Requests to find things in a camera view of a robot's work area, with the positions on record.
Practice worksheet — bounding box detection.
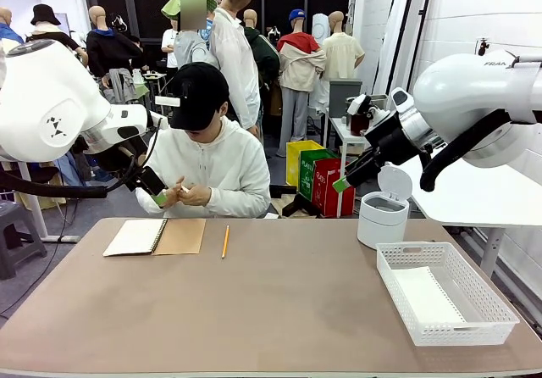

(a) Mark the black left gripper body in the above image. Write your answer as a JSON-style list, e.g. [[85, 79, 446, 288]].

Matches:
[[97, 134, 149, 175]]

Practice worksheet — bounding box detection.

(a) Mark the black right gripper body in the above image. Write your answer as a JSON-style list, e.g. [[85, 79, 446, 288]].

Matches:
[[362, 114, 427, 168]]

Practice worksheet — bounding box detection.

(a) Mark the spiral notebook brown cover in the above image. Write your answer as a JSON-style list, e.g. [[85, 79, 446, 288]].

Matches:
[[102, 218, 207, 258]]

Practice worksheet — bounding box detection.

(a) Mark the person's left forearm white sleeve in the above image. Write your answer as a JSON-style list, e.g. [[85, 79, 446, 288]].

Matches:
[[202, 182, 272, 219]]

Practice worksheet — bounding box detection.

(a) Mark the person's right forearm white sleeve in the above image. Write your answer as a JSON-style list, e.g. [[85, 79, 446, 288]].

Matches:
[[134, 186, 170, 217]]

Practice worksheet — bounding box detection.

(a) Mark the person's right hand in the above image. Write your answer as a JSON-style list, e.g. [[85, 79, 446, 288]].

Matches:
[[159, 176, 187, 210]]

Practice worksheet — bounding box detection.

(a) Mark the person's left hand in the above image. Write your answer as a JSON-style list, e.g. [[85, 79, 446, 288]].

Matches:
[[180, 184, 213, 208]]

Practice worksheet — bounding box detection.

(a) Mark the dark red cup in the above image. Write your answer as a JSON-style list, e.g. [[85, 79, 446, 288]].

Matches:
[[349, 114, 370, 137]]

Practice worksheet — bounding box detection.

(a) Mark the green recycling bin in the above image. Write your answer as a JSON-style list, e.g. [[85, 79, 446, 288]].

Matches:
[[298, 148, 340, 203]]

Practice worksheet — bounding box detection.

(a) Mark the small white side table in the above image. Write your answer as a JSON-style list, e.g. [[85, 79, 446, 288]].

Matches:
[[324, 116, 370, 219]]

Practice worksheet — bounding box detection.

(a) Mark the blue denim garment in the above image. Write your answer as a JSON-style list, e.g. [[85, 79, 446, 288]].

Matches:
[[54, 138, 101, 188]]

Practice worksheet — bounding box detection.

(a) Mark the black and wood stand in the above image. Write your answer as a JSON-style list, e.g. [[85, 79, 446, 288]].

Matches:
[[269, 184, 318, 219]]

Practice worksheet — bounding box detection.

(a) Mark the yellow recycling bin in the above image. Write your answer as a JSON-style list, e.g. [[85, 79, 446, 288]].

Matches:
[[285, 139, 326, 187]]

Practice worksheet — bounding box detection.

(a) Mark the white lidded trash can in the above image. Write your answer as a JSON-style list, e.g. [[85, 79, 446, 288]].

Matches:
[[357, 164, 413, 251]]

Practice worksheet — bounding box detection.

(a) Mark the grey box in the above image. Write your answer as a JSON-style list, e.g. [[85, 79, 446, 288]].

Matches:
[[329, 79, 364, 120]]

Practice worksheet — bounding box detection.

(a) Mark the hanging grey garment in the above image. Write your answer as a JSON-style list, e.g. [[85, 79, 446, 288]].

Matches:
[[105, 67, 139, 104]]

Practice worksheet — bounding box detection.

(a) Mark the person's white hoodie torso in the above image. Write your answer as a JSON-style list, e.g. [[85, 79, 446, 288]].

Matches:
[[143, 117, 272, 219]]

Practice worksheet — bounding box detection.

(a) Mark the white desk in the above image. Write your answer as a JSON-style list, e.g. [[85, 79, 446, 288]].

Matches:
[[397, 148, 542, 278]]

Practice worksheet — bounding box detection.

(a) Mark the small background table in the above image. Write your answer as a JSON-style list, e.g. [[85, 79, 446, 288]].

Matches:
[[141, 70, 169, 116]]

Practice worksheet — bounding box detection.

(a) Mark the black baseball cap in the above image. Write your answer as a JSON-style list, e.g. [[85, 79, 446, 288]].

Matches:
[[169, 62, 230, 132]]

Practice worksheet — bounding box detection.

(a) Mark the mannequin cream shirt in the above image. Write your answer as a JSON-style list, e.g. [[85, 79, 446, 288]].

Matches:
[[321, 11, 366, 85]]

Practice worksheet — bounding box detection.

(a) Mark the mannequin black sweater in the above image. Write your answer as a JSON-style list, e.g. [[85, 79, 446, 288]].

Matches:
[[86, 5, 143, 93]]

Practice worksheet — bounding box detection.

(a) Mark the grey step stool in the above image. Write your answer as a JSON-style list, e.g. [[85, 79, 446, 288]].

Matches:
[[0, 201, 48, 281]]

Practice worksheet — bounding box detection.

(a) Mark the mannequin red beige jacket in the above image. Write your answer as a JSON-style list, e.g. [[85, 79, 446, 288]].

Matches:
[[276, 8, 328, 158]]

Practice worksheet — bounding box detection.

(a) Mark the person in white t-shirt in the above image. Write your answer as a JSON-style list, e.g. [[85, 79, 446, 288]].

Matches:
[[160, 28, 180, 70]]

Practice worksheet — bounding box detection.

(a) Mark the mannequin grey vest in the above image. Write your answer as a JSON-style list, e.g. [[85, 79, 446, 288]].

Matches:
[[173, 0, 219, 72]]

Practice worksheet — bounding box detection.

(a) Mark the white torso form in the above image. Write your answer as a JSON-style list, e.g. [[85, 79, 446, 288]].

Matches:
[[312, 13, 330, 47]]

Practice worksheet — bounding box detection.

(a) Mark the mannequin dark top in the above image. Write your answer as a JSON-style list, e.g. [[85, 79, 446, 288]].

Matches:
[[25, 21, 89, 68]]

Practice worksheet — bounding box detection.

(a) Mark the mannequin dark green hoodie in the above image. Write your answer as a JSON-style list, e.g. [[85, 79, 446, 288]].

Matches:
[[242, 8, 281, 119]]

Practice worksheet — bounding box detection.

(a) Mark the tall mannequin white jacket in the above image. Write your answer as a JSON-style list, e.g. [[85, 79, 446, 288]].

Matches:
[[208, 0, 263, 138]]

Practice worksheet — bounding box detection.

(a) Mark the black bucket hat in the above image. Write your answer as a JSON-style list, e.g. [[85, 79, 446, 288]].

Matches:
[[30, 3, 63, 27]]

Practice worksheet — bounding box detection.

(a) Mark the mannequin blue white top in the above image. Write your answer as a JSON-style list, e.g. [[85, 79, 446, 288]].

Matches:
[[0, 7, 25, 55]]

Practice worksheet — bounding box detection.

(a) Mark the white perforated plastic basket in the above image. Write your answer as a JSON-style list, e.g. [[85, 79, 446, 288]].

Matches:
[[375, 241, 521, 347]]

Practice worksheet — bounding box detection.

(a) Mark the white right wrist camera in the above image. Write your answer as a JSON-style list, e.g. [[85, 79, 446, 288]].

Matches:
[[346, 92, 397, 136]]

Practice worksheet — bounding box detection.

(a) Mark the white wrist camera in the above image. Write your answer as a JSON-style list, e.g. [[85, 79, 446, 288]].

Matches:
[[147, 95, 183, 131], [346, 92, 397, 136]]

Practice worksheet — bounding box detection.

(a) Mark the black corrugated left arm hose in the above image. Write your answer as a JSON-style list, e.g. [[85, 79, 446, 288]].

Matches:
[[0, 169, 141, 200]]

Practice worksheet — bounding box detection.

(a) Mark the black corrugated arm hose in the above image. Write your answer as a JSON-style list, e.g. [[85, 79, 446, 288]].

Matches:
[[419, 108, 514, 193], [0, 169, 141, 200]]

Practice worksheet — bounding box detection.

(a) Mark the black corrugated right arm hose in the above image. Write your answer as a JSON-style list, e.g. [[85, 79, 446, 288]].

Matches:
[[419, 108, 514, 193]]

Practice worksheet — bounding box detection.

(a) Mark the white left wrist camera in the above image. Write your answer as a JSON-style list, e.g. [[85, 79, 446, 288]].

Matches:
[[147, 95, 183, 131]]

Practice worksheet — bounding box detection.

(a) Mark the white stand frame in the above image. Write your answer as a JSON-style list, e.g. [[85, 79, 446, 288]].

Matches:
[[0, 159, 81, 244]]

